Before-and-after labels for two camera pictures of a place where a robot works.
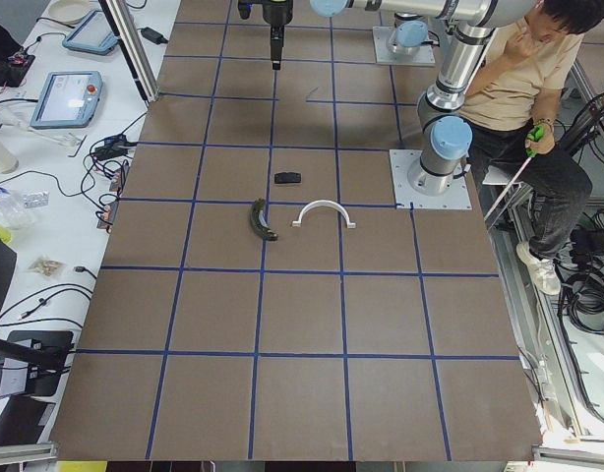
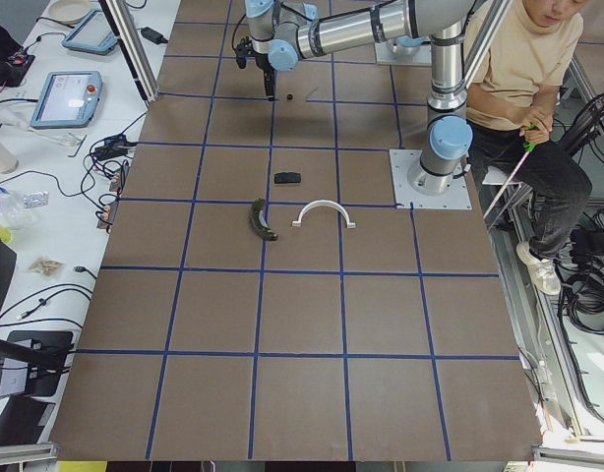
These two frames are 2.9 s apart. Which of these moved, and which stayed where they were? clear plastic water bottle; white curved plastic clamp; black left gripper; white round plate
Moved: black left gripper
Stayed: white curved plastic clamp; clear plastic water bottle; white round plate
